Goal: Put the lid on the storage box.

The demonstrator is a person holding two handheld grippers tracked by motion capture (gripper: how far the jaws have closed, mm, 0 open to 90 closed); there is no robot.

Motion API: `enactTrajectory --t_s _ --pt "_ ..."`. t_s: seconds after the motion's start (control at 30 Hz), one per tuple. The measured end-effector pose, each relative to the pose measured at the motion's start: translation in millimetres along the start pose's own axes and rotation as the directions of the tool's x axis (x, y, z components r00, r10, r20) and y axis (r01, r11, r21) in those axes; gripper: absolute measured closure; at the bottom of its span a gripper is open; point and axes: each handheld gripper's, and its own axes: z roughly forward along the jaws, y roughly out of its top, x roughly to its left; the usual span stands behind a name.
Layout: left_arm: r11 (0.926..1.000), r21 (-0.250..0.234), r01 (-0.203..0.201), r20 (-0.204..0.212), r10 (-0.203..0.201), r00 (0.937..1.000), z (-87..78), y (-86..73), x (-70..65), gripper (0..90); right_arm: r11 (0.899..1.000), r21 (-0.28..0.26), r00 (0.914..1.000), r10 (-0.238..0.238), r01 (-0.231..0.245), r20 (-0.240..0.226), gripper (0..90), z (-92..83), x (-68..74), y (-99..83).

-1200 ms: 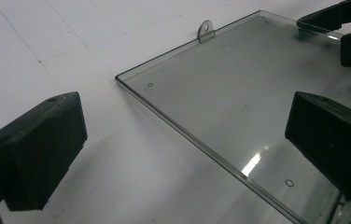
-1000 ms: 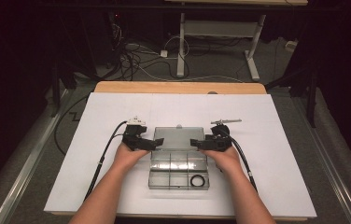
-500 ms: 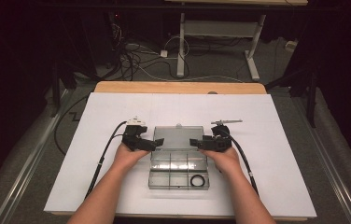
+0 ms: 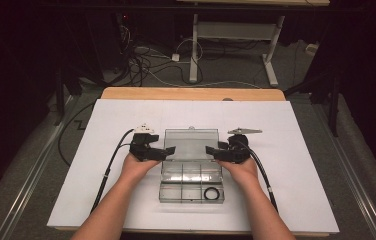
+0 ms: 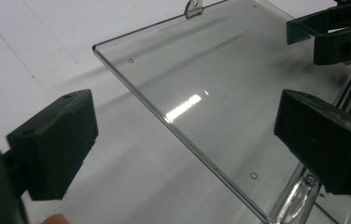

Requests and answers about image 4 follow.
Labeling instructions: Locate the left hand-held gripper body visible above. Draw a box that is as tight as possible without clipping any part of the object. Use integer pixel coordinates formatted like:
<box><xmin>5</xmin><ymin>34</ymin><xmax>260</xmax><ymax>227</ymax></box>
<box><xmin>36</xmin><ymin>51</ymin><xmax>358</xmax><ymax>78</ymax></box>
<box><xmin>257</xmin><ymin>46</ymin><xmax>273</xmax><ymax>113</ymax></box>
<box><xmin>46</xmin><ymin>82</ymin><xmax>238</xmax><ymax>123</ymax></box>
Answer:
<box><xmin>129</xmin><ymin>123</ymin><xmax>160</xmax><ymax>163</ymax></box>

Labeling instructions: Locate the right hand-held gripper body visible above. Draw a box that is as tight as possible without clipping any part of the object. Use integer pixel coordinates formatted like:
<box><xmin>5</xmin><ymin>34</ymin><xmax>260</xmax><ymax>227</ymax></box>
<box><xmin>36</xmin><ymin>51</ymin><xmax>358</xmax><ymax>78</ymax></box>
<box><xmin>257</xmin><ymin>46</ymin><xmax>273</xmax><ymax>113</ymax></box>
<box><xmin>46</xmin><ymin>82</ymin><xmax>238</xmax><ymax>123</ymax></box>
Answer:
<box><xmin>219</xmin><ymin>127</ymin><xmax>263</xmax><ymax>165</ymax></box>

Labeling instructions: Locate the clear plastic compartment box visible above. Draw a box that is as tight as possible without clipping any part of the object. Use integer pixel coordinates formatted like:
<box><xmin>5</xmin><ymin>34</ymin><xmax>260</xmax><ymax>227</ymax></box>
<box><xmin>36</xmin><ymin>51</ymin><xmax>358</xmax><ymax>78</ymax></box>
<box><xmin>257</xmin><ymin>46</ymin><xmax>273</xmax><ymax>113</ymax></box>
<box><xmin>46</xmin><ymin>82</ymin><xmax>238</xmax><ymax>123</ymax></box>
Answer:
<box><xmin>158</xmin><ymin>126</ymin><xmax>226</xmax><ymax>205</ymax></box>

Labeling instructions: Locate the black rubber ring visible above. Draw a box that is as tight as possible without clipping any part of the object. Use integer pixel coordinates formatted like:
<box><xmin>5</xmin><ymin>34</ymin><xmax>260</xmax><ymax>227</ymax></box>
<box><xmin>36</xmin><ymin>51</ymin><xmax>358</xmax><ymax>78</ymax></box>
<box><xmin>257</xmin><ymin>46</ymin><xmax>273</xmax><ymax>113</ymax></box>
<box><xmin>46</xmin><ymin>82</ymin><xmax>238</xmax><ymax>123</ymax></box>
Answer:
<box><xmin>203</xmin><ymin>186</ymin><xmax>222</xmax><ymax>202</ymax></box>

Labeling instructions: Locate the person's left hand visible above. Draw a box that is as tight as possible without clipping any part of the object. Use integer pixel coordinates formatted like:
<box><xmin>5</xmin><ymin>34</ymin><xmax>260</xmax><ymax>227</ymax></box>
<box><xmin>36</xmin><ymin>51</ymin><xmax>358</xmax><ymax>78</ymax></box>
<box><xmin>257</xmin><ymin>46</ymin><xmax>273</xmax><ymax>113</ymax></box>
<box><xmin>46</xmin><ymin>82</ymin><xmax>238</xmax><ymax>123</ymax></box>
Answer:
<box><xmin>119</xmin><ymin>153</ymin><xmax>161</xmax><ymax>183</ymax></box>

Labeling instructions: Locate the person's right hand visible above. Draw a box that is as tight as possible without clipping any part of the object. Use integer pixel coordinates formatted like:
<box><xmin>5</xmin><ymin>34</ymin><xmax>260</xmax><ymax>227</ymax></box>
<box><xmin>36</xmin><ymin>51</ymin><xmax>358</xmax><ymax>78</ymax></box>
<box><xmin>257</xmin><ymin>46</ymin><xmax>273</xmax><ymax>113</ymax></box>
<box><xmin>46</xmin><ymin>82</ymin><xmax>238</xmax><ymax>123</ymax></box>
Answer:
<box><xmin>216</xmin><ymin>156</ymin><xmax>261</xmax><ymax>186</ymax></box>

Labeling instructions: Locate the white paper sheet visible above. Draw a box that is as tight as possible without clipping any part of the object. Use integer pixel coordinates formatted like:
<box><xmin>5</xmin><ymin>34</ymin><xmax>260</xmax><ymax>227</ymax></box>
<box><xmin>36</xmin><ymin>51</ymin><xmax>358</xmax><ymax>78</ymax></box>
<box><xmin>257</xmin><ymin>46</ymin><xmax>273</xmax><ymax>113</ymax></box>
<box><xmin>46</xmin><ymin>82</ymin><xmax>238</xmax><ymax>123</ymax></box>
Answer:
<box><xmin>46</xmin><ymin>98</ymin><xmax>340</xmax><ymax>234</ymax></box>

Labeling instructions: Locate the wooden table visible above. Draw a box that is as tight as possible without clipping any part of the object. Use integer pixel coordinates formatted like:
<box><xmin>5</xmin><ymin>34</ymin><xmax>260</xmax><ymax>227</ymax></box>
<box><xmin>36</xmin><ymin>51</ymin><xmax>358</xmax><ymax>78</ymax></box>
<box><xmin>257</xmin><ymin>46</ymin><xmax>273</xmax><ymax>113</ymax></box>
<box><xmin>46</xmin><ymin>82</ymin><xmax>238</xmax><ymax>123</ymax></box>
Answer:
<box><xmin>55</xmin><ymin>86</ymin><xmax>331</xmax><ymax>238</ymax></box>

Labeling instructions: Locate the black metal stand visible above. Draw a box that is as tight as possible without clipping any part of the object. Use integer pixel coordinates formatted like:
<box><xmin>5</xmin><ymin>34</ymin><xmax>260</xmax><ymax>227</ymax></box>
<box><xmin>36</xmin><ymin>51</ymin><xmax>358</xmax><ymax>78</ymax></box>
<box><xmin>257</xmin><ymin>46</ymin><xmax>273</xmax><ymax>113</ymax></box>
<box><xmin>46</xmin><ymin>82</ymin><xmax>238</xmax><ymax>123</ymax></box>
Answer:
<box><xmin>284</xmin><ymin>66</ymin><xmax>341</xmax><ymax>138</ymax></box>
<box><xmin>53</xmin><ymin>63</ymin><xmax>108</xmax><ymax>127</ymax></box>

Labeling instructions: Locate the small white box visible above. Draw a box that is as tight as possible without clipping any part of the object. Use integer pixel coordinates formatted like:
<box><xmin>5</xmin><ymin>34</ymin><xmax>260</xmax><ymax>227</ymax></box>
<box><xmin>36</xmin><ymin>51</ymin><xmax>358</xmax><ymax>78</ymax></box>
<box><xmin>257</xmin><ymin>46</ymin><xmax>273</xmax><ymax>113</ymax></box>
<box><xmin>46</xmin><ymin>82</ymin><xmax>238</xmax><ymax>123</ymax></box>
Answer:
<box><xmin>305</xmin><ymin>43</ymin><xmax>319</xmax><ymax>56</ymax></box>

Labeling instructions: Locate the right hand-held gripper black cable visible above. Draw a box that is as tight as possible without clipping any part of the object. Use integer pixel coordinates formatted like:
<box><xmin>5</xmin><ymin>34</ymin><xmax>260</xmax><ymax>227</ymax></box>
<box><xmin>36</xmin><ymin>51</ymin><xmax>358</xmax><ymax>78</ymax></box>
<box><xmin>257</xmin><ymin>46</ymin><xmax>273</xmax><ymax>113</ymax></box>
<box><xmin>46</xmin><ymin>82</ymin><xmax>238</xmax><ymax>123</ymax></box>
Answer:
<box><xmin>237</xmin><ymin>138</ymin><xmax>280</xmax><ymax>213</ymax></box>

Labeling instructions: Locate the hand-held gripper black cable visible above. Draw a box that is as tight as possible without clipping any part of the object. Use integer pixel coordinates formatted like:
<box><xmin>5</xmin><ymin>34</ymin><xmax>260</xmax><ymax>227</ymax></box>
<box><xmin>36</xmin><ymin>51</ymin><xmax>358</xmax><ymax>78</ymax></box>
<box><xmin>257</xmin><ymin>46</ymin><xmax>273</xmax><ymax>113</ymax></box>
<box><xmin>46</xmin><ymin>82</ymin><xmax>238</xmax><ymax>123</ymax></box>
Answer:
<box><xmin>237</xmin><ymin>138</ymin><xmax>280</xmax><ymax>213</ymax></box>
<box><xmin>90</xmin><ymin>128</ymin><xmax>136</xmax><ymax>215</ymax></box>

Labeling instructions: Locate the left hand-held gripper black cable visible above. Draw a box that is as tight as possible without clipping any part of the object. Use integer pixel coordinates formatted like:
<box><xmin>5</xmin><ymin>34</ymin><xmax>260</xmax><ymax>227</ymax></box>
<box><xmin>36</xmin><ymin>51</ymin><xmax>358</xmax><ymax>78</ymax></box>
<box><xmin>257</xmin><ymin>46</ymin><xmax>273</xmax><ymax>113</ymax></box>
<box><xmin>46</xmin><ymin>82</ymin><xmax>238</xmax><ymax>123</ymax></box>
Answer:
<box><xmin>90</xmin><ymin>128</ymin><xmax>136</xmax><ymax>215</ymax></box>

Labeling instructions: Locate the long white floor cable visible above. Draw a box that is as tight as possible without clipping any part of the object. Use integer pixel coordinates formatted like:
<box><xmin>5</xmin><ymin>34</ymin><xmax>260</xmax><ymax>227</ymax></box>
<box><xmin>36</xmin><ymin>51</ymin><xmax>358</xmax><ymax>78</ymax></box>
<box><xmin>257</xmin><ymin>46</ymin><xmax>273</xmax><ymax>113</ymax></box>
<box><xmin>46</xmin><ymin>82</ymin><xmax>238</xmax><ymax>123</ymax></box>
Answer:
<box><xmin>147</xmin><ymin>68</ymin><xmax>262</xmax><ymax>90</ymax></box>

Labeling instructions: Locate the long black floor cable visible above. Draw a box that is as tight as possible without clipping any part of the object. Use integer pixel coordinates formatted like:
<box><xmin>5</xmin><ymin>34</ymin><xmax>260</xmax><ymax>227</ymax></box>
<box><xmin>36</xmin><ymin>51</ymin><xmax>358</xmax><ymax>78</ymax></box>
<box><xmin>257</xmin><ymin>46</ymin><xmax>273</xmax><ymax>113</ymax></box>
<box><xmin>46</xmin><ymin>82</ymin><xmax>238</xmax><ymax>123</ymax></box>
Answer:
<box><xmin>57</xmin><ymin>101</ymin><xmax>96</xmax><ymax>167</ymax></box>

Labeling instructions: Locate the black cable bundle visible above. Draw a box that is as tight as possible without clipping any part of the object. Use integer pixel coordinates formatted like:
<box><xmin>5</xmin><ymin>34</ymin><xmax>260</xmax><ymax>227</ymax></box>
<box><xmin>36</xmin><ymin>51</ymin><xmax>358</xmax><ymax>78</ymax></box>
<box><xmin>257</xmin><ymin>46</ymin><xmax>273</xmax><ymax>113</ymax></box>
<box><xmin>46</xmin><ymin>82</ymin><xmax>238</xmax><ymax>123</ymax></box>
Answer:
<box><xmin>117</xmin><ymin>24</ymin><xmax>192</xmax><ymax>87</ymax></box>

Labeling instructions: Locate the white frame desk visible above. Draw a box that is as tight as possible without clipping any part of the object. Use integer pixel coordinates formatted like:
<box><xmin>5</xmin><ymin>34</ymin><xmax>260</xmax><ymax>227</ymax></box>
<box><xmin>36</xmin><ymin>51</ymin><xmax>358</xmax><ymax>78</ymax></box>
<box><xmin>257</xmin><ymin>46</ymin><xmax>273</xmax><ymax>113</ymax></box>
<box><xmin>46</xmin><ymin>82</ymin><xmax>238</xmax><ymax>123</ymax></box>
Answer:
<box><xmin>175</xmin><ymin>0</ymin><xmax>331</xmax><ymax>88</ymax></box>

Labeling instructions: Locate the metal floor rail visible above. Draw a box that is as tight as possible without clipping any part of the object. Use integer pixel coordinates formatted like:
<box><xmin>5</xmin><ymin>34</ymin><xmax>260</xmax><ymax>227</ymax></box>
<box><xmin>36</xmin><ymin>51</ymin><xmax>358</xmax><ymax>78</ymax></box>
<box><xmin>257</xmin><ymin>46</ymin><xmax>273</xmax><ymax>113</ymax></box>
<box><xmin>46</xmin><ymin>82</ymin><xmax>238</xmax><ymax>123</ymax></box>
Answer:
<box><xmin>315</xmin><ymin>102</ymin><xmax>376</xmax><ymax>240</ymax></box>
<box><xmin>0</xmin><ymin>95</ymin><xmax>78</xmax><ymax>240</ymax></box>

